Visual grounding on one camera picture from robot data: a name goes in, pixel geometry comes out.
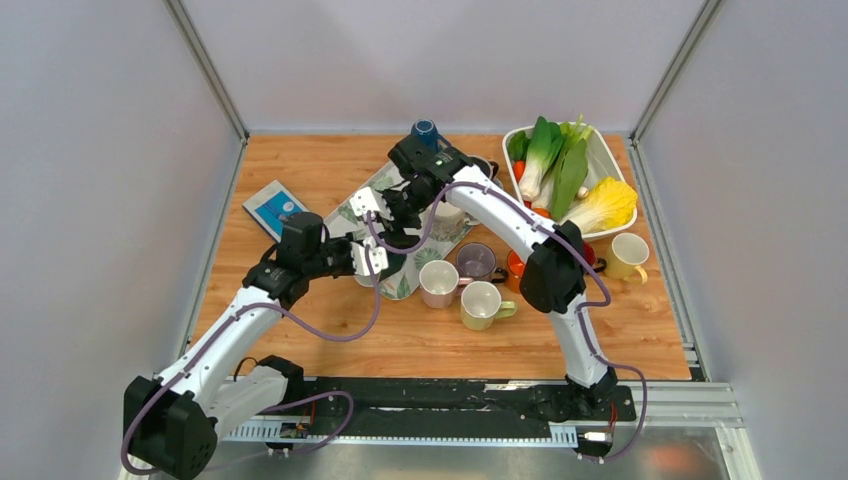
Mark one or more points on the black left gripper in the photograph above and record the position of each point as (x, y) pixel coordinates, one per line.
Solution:
(348, 250)

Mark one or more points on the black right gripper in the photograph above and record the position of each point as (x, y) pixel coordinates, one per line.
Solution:
(398, 234)

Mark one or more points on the dark blue faceted mug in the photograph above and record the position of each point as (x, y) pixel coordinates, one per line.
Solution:
(427, 132)

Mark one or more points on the purple mug black handle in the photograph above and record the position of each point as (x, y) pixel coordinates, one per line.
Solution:
(478, 261)

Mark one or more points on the pink faceted mug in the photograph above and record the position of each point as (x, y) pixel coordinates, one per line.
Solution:
(440, 282)

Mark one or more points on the orange mug black handle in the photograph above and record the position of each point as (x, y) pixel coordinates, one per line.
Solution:
(515, 267)

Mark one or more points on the lime green faceted mug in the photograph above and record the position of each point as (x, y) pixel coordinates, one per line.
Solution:
(482, 304)

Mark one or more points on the red mug black handle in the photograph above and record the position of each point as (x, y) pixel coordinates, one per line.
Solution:
(597, 263)

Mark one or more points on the pale yellow mug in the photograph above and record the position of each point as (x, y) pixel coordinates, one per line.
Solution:
(625, 258)

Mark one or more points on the dark green faceted mug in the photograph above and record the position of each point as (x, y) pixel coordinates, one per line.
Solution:
(397, 261)

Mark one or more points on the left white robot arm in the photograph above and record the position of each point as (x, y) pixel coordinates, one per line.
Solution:
(174, 420)

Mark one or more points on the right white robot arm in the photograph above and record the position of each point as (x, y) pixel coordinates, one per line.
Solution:
(553, 280)

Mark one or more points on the large floral cream mug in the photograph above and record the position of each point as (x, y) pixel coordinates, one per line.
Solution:
(450, 223)

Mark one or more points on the black floral upright mug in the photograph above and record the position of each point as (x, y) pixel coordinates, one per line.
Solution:
(490, 168)

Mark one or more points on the floral white serving tray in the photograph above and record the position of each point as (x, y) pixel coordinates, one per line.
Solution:
(342, 220)

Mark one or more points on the small red tomato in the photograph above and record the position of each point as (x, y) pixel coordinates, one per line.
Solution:
(519, 169)

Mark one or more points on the orange carrot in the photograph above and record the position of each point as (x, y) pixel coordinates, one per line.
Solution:
(542, 212)

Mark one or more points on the green bok choy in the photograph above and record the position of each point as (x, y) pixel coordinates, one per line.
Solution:
(557, 165)

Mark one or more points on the white vegetable tub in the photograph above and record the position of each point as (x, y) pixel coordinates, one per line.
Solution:
(601, 165)

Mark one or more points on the yellow napa cabbage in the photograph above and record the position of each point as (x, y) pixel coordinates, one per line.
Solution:
(609, 205)

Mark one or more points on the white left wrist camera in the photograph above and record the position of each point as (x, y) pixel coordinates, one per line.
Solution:
(368, 257)

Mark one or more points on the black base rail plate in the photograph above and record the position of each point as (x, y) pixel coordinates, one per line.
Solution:
(451, 408)

